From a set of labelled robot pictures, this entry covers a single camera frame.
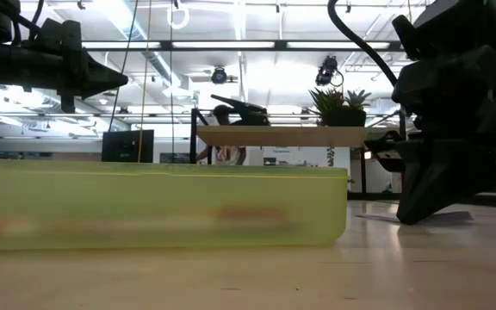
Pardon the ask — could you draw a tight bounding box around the potted succulent plant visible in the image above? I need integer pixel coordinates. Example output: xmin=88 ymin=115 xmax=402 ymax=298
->
xmin=308 ymin=87 xmax=372 ymax=127

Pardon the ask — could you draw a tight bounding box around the black monitor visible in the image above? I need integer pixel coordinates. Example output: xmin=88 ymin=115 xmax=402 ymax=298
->
xmin=101 ymin=129 xmax=156 ymax=164

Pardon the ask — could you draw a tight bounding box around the wooden shelf riser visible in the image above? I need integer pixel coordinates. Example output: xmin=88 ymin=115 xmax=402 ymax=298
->
xmin=189 ymin=107 xmax=408 ymax=195

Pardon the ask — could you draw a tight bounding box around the black hanging cable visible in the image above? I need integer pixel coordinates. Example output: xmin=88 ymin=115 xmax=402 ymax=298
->
xmin=108 ymin=0 xmax=140 ymax=133

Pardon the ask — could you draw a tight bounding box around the overhead rig camera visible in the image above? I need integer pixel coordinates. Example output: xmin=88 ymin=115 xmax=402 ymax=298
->
xmin=314 ymin=55 xmax=344 ymax=88

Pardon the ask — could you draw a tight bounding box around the overhead rig bar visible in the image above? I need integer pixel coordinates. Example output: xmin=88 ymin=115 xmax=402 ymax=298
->
xmin=81 ymin=40 xmax=405 ymax=53

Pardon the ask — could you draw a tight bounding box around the yellow translucent pencil case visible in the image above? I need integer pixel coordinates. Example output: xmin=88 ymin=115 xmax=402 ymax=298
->
xmin=0 ymin=159 xmax=350 ymax=252

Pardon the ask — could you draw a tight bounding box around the right gripper cable loop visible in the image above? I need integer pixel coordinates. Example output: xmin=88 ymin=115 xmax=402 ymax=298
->
xmin=326 ymin=0 xmax=400 ymax=87

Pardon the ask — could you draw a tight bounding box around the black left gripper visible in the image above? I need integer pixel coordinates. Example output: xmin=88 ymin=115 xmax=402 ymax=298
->
xmin=36 ymin=19 xmax=129 ymax=114

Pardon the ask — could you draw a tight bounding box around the yellow hanging cable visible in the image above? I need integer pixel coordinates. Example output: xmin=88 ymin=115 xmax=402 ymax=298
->
xmin=137 ymin=0 xmax=153 ymax=164

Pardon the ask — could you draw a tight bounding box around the person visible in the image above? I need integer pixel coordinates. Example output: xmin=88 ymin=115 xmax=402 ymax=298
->
xmin=195 ymin=103 xmax=248 ymax=167

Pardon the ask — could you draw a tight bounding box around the white cable ring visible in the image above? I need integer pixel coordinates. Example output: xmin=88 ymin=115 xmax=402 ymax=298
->
xmin=165 ymin=3 xmax=191 ymax=31

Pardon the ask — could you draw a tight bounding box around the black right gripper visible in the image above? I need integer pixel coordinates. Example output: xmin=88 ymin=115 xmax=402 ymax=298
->
xmin=392 ymin=45 xmax=496 ymax=226

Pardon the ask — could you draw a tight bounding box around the black stapler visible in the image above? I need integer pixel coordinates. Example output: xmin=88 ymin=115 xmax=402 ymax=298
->
xmin=209 ymin=94 xmax=271 ymax=127

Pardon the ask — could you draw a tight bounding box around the round ceiling camera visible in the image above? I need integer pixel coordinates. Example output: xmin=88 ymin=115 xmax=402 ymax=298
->
xmin=209 ymin=65 xmax=229 ymax=85

